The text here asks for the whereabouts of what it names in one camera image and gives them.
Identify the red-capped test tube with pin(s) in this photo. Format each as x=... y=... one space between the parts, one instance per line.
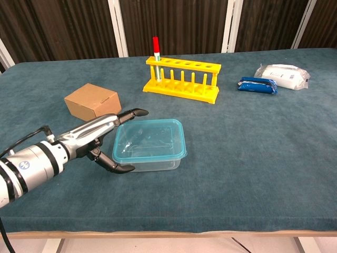
x=156 y=46

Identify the yellow test tube rack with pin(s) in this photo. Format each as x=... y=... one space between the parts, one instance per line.
x=181 y=89

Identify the white plastic packet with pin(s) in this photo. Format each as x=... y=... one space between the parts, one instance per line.
x=284 y=75

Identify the white frame post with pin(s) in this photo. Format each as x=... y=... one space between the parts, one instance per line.
x=231 y=26
x=118 y=26
x=302 y=23
x=5 y=55

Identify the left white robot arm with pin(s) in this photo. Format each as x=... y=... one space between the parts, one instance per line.
x=31 y=166

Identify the small teal box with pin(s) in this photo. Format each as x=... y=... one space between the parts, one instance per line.
x=150 y=139

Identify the brown cardboard box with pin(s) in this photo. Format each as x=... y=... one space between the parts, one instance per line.
x=92 y=101

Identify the clear plastic food container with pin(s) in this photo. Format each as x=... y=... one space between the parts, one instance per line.
x=158 y=166

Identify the blue snack packet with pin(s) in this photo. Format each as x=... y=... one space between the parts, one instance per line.
x=256 y=85

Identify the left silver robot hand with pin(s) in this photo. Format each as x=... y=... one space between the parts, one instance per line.
x=89 y=129

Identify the teal table cloth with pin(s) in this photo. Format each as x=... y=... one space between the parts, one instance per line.
x=237 y=158

